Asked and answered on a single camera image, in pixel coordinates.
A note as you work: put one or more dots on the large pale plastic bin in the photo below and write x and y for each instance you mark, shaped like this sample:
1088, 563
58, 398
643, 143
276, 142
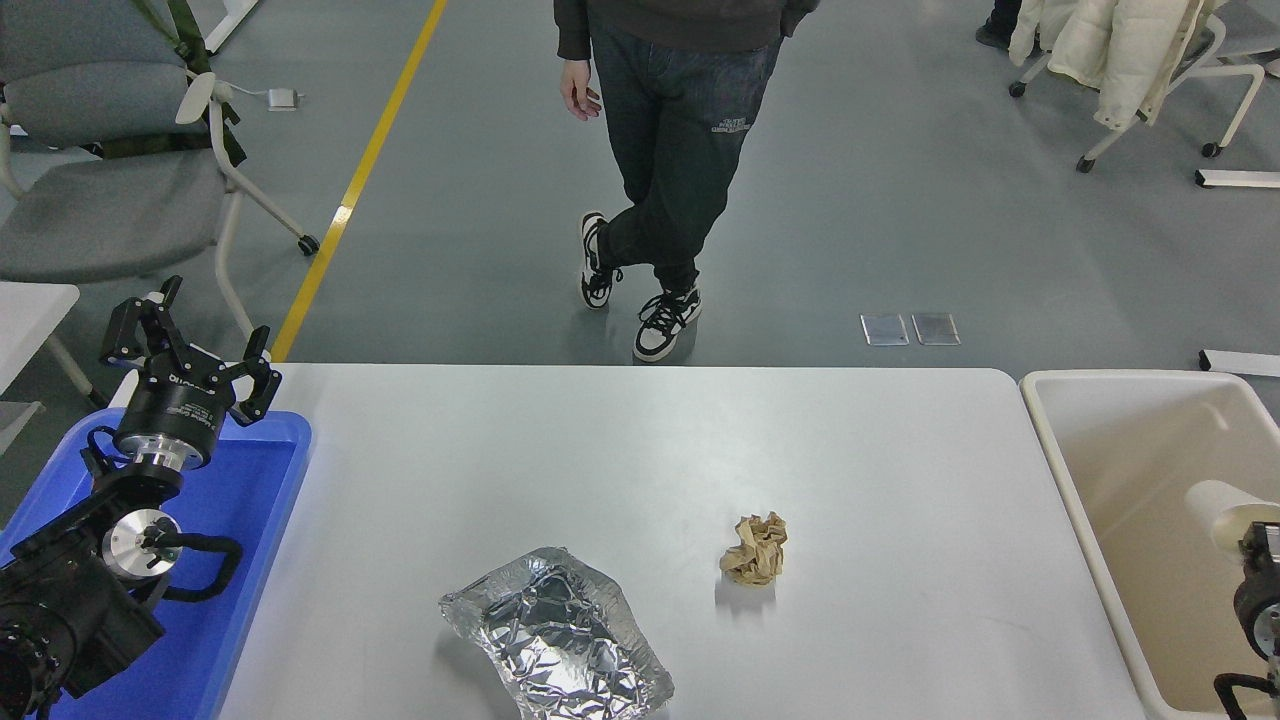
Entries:
1120, 440

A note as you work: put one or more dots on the person's right hand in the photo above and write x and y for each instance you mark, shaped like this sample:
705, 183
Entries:
580, 90

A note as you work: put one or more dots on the small white side table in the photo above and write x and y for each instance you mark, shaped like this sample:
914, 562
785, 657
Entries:
30, 310

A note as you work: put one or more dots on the white-framed office chair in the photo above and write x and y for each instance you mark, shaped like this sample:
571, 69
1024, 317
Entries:
1240, 70

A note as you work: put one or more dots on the silver foil tray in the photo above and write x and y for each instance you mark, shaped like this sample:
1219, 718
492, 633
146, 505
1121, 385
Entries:
560, 640

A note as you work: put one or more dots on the cream padded coat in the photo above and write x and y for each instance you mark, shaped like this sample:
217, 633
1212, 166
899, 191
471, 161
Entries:
1100, 50

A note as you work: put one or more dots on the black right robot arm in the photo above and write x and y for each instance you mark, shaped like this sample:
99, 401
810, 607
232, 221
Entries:
1272, 630

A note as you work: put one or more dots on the white paper cup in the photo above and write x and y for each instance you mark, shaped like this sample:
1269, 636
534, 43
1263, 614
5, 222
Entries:
1215, 505

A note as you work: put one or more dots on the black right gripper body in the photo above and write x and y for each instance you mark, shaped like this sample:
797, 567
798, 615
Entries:
1248, 610

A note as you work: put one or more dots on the blue plastic tray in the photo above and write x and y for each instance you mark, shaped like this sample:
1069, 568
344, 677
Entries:
240, 520

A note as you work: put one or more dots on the white table foot bar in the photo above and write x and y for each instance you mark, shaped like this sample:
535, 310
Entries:
1240, 178
1240, 362
228, 25

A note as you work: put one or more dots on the tan paper ball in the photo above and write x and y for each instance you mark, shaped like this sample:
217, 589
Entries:
755, 550

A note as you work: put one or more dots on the white power adapter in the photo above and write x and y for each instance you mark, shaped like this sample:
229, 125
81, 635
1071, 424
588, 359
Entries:
283, 99

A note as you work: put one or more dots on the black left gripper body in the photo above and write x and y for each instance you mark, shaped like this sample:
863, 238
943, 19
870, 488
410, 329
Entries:
180, 410

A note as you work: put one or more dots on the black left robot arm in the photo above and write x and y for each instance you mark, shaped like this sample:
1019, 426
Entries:
60, 600

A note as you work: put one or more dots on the silver floor socket cover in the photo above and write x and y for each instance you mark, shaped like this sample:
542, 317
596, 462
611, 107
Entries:
884, 330
935, 328

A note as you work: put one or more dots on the grey office chair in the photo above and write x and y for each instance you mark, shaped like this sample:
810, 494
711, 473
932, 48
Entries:
100, 210

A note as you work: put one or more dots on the person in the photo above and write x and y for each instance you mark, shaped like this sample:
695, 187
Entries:
995, 35
680, 130

